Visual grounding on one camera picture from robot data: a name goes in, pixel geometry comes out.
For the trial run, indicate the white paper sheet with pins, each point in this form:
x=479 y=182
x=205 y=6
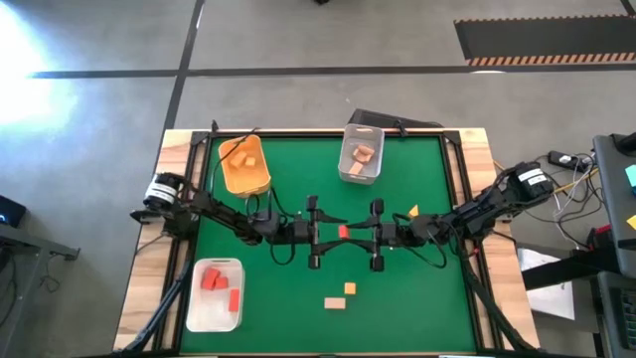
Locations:
x=551 y=298

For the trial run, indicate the green felt mat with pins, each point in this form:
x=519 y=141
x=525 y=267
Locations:
x=397 y=298

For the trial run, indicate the yellow triangular wooden block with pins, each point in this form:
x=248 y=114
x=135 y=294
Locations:
x=414 y=211

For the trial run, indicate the black rounded device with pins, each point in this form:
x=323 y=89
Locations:
x=627 y=143

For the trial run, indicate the orange plastic bin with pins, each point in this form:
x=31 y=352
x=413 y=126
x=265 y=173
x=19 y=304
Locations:
x=248 y=181

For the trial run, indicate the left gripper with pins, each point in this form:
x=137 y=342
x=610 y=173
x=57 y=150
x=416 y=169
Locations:
x=300 y=232

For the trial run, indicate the white plastic bin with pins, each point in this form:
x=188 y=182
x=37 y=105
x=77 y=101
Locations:
x=215 y=315

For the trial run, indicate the dark gray equipment case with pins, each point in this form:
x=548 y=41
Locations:
x=621 y=318

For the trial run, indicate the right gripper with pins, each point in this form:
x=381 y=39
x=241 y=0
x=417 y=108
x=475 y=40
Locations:
x=390 y=234

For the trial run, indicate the teal sticky note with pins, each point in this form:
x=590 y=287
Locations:
x=632 y=176

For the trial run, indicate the black hazard-striped floor mat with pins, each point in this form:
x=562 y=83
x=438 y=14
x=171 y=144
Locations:
x=546 y=40

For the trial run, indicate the black metal bar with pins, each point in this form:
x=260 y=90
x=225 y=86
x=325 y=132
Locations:
x=566 y=268

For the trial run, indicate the black device with blue light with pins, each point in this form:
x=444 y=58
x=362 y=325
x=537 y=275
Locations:
x=10 y=211

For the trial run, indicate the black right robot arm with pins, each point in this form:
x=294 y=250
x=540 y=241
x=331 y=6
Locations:
x=477 y=214

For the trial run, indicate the gray plastic bin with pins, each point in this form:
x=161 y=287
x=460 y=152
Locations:
x=372 y=169

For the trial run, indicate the gray metal stand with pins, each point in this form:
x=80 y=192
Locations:
x=30 y=241

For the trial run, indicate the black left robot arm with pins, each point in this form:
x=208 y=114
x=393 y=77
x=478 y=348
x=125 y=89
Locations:
x=223 y=214

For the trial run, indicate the small red wooden block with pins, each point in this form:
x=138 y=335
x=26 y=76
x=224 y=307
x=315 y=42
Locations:
x=222 y=283

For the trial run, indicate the black flat panel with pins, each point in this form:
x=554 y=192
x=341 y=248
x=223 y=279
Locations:
x=377 y=119

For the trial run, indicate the small yellow cube block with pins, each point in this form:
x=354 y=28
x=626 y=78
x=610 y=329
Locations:
x=350 y=288

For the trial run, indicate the natural wooden arch block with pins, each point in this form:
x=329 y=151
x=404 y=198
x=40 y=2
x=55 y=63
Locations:
x=366 y=148

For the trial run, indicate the gray desk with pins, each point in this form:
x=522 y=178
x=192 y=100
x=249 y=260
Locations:
x=616 y=199

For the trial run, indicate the yellow sticky note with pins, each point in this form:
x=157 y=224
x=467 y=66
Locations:
x=632 y=222

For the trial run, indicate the black metal table frame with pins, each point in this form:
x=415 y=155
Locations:
x=298 y=133

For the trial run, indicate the black power strip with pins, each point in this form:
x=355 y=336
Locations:
x=561 y=159

